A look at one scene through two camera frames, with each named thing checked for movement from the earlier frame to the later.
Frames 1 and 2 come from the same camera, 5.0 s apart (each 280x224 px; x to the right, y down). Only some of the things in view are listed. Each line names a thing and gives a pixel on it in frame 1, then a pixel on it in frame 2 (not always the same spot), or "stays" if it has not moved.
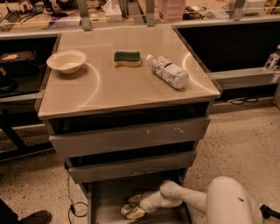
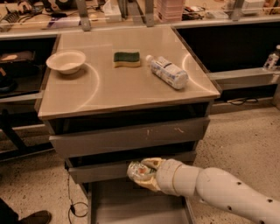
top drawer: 101,140 stays
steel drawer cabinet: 126,106 stays
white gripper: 146,204 → 165,176
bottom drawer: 106,199 stays
